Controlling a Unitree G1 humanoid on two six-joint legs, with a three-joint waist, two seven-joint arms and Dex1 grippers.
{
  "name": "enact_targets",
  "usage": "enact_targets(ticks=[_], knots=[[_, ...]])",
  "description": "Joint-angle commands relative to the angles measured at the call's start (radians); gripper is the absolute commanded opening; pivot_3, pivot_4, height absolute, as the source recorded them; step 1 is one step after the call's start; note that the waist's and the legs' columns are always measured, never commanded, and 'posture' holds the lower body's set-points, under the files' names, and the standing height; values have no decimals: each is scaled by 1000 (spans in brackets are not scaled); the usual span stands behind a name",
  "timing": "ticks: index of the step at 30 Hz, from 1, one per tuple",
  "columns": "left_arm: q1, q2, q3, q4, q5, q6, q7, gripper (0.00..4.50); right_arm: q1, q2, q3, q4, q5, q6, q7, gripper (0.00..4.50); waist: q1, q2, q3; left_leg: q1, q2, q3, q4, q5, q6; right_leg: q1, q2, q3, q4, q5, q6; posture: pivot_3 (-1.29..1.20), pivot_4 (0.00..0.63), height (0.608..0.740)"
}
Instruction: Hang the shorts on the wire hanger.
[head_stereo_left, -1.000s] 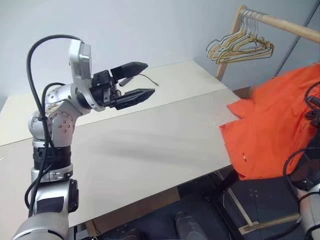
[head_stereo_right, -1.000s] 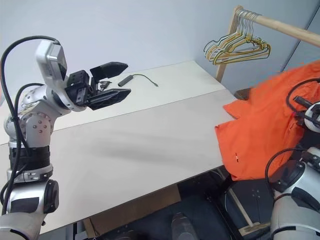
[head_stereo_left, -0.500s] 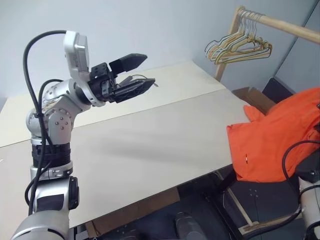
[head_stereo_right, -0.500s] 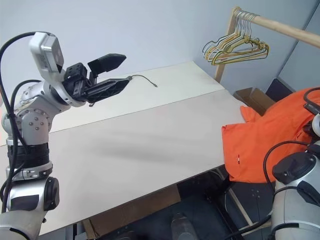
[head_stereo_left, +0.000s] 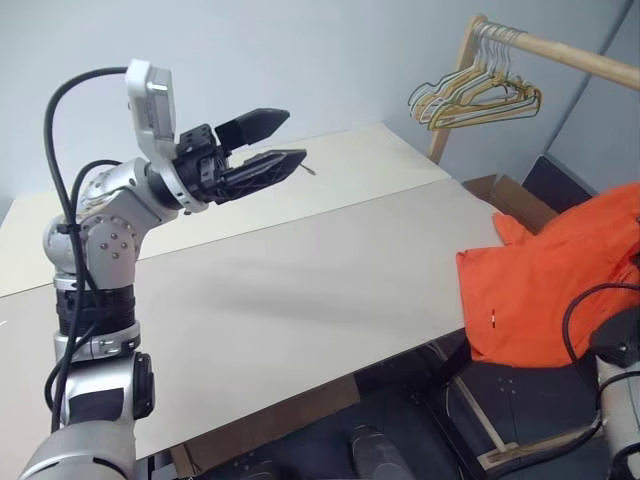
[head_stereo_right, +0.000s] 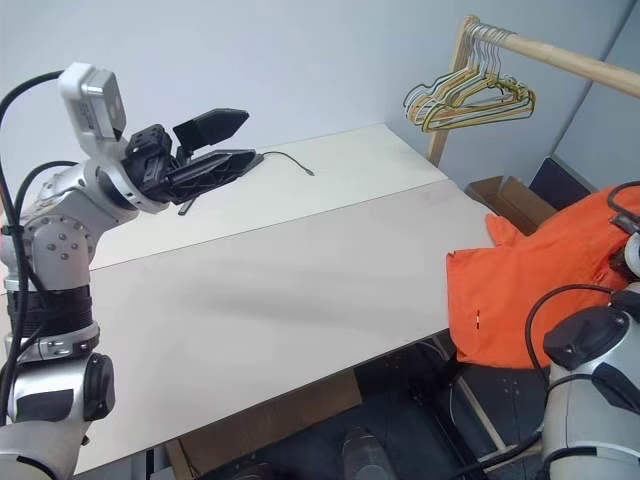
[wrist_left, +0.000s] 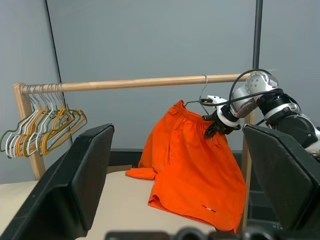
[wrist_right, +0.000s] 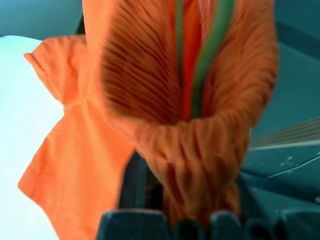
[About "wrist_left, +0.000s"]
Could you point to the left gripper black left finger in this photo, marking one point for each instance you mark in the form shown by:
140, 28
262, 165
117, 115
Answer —
62, 175

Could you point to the group of empty hangers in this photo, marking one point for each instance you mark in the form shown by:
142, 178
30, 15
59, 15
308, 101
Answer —
8, 147

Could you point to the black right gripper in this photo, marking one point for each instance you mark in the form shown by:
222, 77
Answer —
220, 123

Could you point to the orange hanger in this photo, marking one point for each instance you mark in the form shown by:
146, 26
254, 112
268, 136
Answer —
44, 147
18, 147

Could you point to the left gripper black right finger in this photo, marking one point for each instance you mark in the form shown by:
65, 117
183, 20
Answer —
280, 175

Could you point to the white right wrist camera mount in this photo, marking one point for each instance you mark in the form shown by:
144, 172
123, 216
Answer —
217, 99

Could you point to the orange shorts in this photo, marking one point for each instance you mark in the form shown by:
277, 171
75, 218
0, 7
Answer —
195, 170

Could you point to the olive green hanger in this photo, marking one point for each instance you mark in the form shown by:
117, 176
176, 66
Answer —
2, 140
82, 122

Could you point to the wooden clothes rack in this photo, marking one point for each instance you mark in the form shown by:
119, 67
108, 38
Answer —
125, 83

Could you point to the black vertical wall strip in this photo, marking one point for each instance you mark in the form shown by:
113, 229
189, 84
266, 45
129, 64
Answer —
257, 35

